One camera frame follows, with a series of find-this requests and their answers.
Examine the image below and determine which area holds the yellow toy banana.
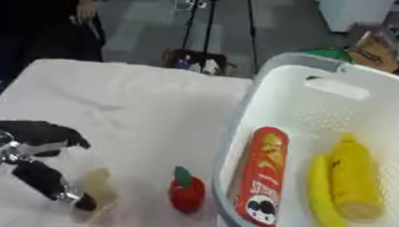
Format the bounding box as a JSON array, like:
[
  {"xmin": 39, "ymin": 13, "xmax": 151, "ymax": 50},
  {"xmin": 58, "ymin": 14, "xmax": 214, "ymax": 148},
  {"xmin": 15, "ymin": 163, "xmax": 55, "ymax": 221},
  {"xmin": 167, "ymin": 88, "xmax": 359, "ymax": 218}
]
[{"xmin": 304, "ymin": 152, "xmax": 377, "ymax": 227}]

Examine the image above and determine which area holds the red chips can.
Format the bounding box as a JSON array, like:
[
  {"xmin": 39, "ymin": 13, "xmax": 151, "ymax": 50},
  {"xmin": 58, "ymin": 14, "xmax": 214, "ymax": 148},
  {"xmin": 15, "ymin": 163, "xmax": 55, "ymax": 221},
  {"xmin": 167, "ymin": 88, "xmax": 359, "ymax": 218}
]
[{"xmin": 233, "ymin": 124, "xmax": 293, "ymax": 227}]

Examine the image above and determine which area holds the red toy apple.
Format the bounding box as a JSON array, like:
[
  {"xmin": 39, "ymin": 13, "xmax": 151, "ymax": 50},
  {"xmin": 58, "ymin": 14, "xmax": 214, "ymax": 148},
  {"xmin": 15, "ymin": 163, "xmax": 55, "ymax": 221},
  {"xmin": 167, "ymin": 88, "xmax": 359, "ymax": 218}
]
[{"xmin": 165, "ymin": 165, "xmax": 210, "ymax": 216}]

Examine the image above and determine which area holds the dark patterned bag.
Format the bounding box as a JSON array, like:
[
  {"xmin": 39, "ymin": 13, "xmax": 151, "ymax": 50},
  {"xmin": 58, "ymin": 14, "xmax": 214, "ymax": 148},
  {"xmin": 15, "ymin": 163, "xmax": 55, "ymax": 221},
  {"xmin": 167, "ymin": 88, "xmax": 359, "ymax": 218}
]
[{"xmin": 160, "ymin": 47, "xmax": 238, "ymax": 78}]

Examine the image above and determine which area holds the white cabinet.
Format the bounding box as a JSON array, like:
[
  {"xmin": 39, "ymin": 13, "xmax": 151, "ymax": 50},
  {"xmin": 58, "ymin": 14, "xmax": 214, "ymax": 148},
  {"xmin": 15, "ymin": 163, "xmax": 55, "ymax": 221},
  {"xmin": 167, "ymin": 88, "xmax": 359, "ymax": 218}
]
[{"xmin": 316, "ymin": 0, "xmax": 398, "ymax": 36}]

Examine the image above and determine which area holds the person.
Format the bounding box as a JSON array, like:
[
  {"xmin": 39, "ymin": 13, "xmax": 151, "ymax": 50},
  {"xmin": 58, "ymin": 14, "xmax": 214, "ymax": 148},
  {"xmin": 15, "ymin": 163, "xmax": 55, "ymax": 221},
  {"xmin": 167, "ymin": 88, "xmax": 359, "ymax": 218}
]
[{"xmin": 0, "ymin": 0, "xmax": 109, "ymax": 87}]

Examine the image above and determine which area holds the green round object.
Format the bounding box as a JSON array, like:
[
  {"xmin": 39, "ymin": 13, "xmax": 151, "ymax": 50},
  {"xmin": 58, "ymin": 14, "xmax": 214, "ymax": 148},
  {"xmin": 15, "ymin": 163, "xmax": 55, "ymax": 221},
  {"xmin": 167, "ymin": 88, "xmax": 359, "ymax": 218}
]
[{"xmin": 296, "ymin": 46, "xmax": 356, "ymax": 64}]

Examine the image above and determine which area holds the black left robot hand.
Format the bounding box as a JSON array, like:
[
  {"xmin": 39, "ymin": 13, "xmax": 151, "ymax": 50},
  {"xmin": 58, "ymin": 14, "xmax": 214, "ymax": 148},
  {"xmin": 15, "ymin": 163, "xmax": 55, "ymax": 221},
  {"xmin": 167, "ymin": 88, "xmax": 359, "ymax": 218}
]
[{"xmin": 0, "ymin": 117, "xmax": 106, "ymax": 213}]

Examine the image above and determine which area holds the black tripod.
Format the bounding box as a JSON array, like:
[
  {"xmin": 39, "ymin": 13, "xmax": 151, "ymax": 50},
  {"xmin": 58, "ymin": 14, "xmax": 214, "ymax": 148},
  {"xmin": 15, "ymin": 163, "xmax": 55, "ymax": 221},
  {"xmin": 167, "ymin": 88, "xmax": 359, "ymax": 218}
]
[{"xmin": 177, "ymin": 0, "xmax": 266, "ymax": 73}]

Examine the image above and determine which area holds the person's hand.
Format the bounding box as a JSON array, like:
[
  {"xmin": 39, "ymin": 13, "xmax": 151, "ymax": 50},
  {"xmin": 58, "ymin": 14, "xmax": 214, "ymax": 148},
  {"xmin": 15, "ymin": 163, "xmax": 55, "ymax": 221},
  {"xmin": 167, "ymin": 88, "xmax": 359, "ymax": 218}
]
[{"xmin": 73, "ymin": 0, "xmax": 101, "ymax": 24}]

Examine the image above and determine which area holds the pale cream toy piece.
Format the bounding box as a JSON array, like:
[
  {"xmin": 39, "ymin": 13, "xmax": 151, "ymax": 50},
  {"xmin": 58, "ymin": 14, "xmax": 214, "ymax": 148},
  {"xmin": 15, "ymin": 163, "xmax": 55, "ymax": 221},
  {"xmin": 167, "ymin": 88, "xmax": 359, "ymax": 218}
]
[{"xmin": 69, "ymin": 166, "xmax": 122, "ymax": 227}]

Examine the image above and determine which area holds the white plastic basket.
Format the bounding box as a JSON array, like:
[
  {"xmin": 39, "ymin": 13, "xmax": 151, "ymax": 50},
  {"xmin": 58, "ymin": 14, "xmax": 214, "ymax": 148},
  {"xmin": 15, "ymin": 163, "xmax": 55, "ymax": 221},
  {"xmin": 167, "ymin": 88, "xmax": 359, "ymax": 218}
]
[{"xmin": 208, "ymin": 48, "xmax": 399, "ymax": 227}]

